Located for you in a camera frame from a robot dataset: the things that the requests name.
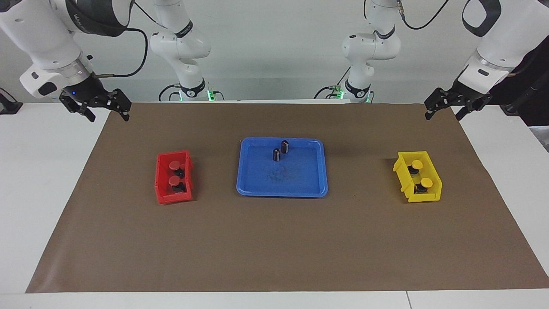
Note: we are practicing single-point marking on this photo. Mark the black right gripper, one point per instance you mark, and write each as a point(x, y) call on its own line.
point(83, 91)

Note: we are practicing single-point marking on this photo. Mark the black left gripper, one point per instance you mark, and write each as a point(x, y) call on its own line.
point(463, 91)

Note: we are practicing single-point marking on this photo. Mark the yellow push button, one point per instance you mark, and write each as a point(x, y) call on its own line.
point(417, 163)
point(426, 183)

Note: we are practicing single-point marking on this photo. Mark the red push button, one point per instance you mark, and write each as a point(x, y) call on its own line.
point(174, 180)
point(174, 165)

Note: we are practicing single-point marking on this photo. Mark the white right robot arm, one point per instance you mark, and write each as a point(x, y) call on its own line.
point(43, 38)

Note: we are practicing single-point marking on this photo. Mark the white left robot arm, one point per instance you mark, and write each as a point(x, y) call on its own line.
point(502, 47)

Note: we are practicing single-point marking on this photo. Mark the blue plastic tray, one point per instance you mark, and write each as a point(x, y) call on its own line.
point(300, 180)

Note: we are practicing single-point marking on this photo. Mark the black equipment stand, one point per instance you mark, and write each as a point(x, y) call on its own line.
point(538, 98)

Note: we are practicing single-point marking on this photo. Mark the yellow plastic bin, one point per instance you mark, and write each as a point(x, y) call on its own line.
point(424, 198)

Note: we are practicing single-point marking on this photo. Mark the grey metal object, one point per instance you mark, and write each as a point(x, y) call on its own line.
point(542, 137)

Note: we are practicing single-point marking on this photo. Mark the red plastic bin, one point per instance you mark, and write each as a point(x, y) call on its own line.
point(176, 198)

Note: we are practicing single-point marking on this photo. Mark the black cylinder part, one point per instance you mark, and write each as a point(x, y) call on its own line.
point(285, 147)
point(276, 155)

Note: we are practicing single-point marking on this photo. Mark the brown table mat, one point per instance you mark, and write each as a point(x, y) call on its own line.
point(274, 240)

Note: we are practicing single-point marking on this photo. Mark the black clamp mount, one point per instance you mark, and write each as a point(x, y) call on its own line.
point(8, 107)

